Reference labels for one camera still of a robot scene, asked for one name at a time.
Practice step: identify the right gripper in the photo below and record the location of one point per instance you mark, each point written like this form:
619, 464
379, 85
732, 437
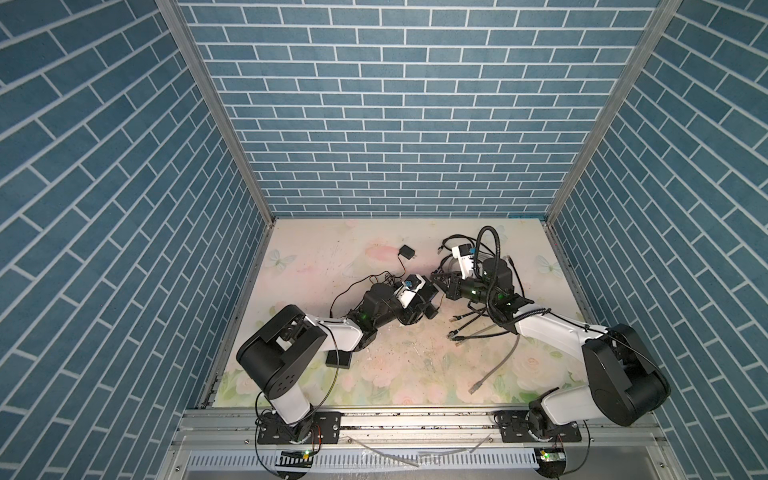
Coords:
451, 290

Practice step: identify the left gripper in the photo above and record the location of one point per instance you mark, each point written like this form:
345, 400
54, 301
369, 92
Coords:
412, 315

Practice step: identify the black network switch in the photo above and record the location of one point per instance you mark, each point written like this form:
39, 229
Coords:
422, 302

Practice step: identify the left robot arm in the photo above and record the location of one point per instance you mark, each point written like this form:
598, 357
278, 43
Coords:
276, 356

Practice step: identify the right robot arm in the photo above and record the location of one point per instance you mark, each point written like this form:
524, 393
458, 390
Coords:
623, 382

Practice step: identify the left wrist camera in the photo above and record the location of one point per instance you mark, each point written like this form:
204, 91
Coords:
409, 288

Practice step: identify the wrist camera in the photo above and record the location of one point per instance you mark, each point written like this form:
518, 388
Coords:
409, 288
466, 256

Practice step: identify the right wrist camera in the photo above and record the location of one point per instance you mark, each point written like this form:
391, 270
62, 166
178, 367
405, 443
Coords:
466, 256

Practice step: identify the black wall plug adapter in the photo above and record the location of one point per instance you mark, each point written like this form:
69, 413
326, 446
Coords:
406, 252

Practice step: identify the long black switch box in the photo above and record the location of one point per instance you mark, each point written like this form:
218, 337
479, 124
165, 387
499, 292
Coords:
338, 359

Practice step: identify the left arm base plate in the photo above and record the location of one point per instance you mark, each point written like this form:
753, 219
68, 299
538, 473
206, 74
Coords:
300, 427

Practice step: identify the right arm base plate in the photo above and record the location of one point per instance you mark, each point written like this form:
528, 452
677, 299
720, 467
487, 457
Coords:
520, 426

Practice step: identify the aluminium front rail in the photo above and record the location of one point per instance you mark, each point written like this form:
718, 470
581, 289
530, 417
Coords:
235, 429

